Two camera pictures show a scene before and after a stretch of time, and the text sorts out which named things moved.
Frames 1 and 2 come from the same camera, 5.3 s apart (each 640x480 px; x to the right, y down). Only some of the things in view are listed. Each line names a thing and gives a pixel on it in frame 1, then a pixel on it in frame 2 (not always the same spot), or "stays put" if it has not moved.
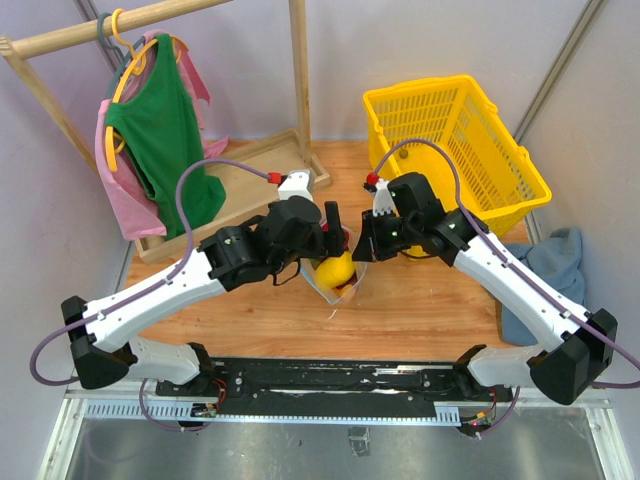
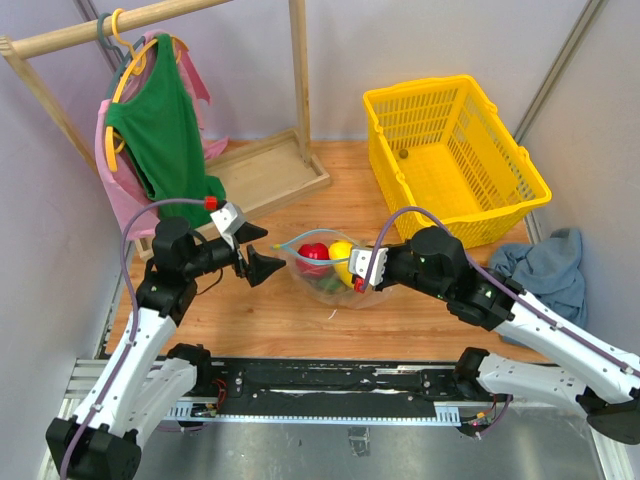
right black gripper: (365, 249) -> (391, 252)
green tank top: (158, 128) stays put
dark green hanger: (115, 76) stays put
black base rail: (325, 383) stays put
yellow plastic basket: (498, 179) stays put
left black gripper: (335, 234) -> (259, 267)
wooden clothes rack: (255, 169) stays put
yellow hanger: (137, 64) stays put
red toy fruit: (346, 235) -> (313, 260)
